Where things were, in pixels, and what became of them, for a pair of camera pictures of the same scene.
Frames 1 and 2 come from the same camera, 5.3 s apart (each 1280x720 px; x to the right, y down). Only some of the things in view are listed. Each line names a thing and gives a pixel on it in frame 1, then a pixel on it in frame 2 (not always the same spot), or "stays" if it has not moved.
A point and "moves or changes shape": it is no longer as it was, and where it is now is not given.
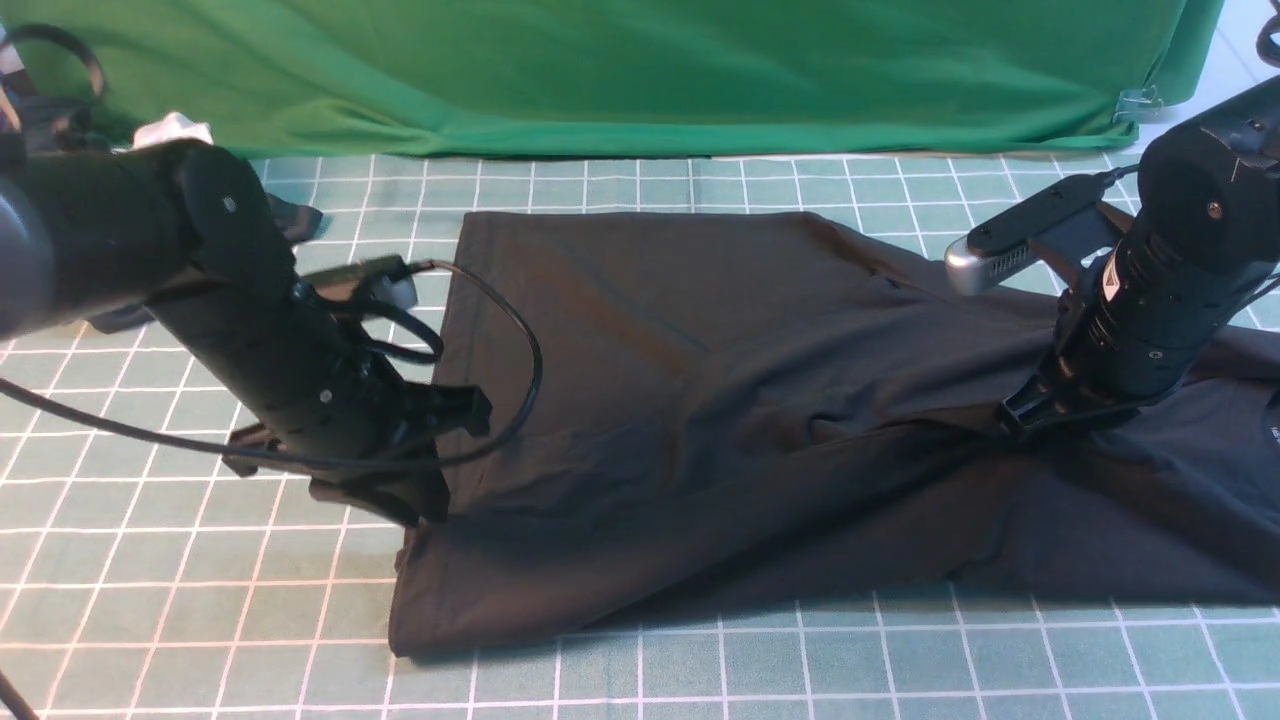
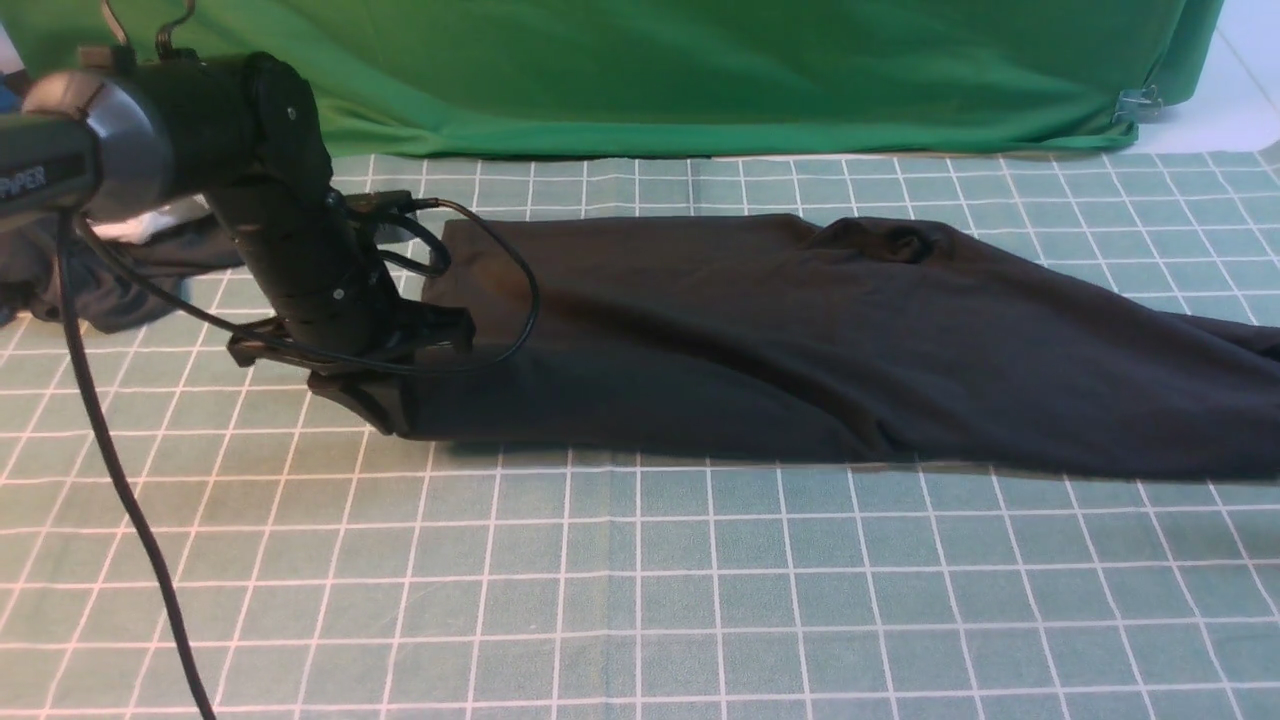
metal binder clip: (1137, 103) stays
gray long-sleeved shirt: (697, 411) moves or changes shape
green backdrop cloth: (311, 79) stays
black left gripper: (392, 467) to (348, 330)
